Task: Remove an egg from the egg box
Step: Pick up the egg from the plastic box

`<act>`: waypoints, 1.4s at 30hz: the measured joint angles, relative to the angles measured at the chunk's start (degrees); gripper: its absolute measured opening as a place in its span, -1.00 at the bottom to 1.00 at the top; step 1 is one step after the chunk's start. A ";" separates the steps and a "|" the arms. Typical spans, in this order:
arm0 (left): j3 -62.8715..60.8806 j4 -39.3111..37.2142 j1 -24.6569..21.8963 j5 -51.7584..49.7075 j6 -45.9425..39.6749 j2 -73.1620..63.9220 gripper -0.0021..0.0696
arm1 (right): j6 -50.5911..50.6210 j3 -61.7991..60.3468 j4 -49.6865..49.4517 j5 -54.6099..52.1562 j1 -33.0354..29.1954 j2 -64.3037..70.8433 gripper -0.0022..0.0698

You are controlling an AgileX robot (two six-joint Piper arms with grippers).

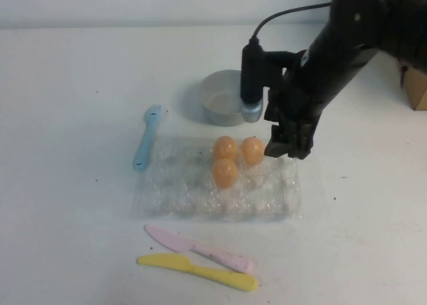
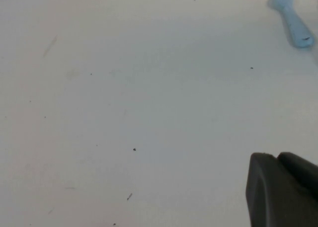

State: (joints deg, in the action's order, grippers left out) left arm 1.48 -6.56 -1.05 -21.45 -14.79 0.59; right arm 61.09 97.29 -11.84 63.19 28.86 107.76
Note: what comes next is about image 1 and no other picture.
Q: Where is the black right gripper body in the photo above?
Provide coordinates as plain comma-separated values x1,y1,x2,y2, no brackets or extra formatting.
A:
264,83,323,129

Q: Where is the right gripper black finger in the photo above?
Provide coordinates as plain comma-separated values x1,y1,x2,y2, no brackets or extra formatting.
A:
289,119,316,161
264,123,293,158

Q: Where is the orange egg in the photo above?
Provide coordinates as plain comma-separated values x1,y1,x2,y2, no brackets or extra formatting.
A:
240,136,266,167
211,158,240,189
212,135,240,161

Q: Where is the clear plastic egg box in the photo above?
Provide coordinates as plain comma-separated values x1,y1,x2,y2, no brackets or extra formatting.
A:
133,133,304,222

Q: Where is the brown cardboard box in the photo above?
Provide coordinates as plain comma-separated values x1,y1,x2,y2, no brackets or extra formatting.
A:
398,63,427,111

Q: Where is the grey round bowl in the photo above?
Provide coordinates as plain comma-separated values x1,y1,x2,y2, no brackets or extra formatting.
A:
199,70,247,127

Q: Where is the pink plastic knife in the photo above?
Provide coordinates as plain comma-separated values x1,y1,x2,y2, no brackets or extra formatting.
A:
143,224,256,274

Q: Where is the light blue plastic fork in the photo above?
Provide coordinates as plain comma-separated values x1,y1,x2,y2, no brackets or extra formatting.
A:
132,104,167,171

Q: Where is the yellow plastic knife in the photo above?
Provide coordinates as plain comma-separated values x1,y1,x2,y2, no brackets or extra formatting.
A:
135,253,259,293

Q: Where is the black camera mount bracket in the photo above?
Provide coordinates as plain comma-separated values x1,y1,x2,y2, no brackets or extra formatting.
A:
262,49,304,89

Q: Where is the black cylindrical wrist camera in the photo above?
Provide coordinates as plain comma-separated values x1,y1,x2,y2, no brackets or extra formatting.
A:
240,37,267,123

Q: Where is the black camera cable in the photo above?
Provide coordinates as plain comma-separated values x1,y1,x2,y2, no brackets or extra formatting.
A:
250,1,334,47

